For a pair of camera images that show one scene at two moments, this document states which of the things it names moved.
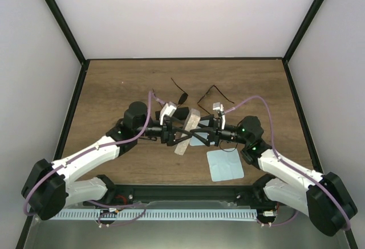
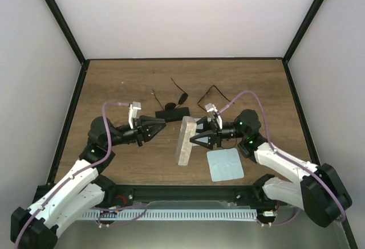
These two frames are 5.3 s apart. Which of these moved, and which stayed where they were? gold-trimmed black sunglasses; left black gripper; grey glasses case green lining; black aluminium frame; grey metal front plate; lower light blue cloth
Moved: grey glasses case green lining; left black gripper
Stayed: grey metal front plate; gold-trimmed black sunglasses; lower light blue cloth; black aluminium frame
